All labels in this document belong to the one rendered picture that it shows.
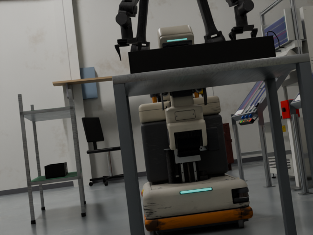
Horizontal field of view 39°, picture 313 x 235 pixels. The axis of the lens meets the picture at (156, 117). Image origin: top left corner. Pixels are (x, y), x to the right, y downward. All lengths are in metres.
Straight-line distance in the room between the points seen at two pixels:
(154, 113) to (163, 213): 0.68
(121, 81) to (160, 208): 1.19
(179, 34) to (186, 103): 0.41
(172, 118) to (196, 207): 0.54
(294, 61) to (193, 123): 1.09
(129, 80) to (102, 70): 6.13
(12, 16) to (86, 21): 1.22
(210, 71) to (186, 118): 1.10
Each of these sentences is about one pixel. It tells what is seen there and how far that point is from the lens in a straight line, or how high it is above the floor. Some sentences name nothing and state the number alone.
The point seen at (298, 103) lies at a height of 0.71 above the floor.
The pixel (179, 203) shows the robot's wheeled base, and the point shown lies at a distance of 2.58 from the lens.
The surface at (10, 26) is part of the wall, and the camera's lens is 7.92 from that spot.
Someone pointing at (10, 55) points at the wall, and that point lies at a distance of 7.81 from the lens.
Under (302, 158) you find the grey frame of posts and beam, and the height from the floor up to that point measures 0.28.
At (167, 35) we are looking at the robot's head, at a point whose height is 1.17.
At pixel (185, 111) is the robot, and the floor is 0.71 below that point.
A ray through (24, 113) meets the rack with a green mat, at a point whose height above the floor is 0.93.
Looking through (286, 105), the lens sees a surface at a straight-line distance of 4.04.
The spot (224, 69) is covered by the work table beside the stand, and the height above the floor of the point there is 0.78.
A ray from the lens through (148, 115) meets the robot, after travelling 2.88.
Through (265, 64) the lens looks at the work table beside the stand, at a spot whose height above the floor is 0.78.
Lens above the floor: 0.55
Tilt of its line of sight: 3 degrees up
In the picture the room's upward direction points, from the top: 7 degrees counter-clockwise
